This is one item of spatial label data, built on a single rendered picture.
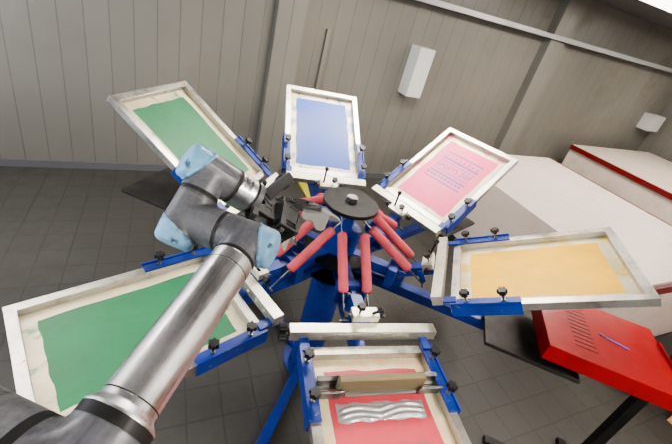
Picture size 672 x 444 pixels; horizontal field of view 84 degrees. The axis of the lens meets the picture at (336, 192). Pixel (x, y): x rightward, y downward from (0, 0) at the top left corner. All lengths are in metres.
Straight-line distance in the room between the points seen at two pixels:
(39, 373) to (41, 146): 3.38
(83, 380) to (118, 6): 3.36
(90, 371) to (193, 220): 1.04
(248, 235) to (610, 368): 1.87
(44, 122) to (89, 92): 0.53
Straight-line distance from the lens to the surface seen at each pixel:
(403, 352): 1.79
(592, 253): 2.24
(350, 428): 1.57
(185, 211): 0.71
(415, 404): 1.71
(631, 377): 2.27
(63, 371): 1.68
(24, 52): 4.51
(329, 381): 1.57
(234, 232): 0.67
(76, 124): 4.65
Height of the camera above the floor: 2.28
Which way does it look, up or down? 28 degrees down
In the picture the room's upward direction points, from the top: 15 degrees clockwise
